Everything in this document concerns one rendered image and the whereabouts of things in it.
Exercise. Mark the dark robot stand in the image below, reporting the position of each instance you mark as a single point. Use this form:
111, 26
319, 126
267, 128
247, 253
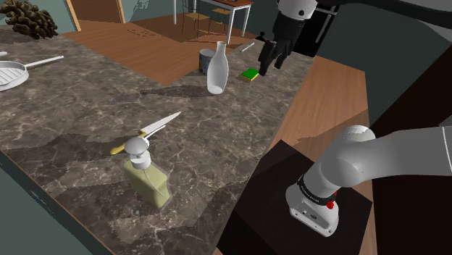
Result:
268, 212

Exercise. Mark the white legged table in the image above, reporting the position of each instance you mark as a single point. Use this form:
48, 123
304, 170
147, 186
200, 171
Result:
233, 5

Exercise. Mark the grey blue can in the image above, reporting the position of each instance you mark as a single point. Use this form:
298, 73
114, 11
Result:
204, 60

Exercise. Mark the black refrigerator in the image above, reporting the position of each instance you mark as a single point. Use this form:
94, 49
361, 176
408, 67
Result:
317, 33

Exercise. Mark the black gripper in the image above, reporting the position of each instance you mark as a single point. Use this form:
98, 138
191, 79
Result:
288, 30

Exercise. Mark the green soap dispenser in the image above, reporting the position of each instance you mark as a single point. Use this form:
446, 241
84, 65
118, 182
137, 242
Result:
148, 183

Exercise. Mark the brown pine cone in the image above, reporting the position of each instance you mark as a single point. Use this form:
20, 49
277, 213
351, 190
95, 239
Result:
28, 17

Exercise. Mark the wooden seat metal chair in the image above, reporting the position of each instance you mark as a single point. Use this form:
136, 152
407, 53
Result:
196, 17
220, 11

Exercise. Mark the brown wooden door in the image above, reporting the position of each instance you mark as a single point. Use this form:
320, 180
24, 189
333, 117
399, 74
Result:
97, 10

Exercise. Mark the white grill pan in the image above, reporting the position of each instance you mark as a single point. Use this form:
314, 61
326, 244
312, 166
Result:
10, 76

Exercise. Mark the white glass bottle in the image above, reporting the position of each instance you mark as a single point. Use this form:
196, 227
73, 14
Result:
217, 74

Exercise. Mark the small white utensil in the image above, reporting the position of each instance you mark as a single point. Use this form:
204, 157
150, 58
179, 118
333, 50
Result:
248, 47

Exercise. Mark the green yellow sponge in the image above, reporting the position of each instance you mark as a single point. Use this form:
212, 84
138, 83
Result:
250, 74

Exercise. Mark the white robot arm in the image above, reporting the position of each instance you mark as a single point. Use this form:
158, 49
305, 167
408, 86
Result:
367, 159

